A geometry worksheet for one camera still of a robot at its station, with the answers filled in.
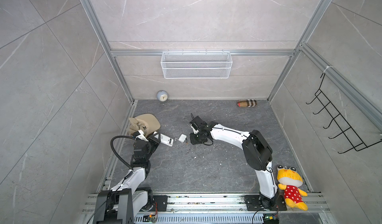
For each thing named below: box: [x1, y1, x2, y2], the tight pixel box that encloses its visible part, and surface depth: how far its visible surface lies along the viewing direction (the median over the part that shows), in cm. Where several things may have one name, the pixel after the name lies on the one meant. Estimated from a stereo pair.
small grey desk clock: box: [156, 89, 169, 106], surface depth 117 cm
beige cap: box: [128, 112, 162, 137], surface depth 105 cm
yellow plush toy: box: [277, 164, 309, 212], surface depth 76 cm
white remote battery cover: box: [178, 133, 188, 143], surface depth 100 cm
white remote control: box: [160, 133, 174, 147], surface depth 87 cm
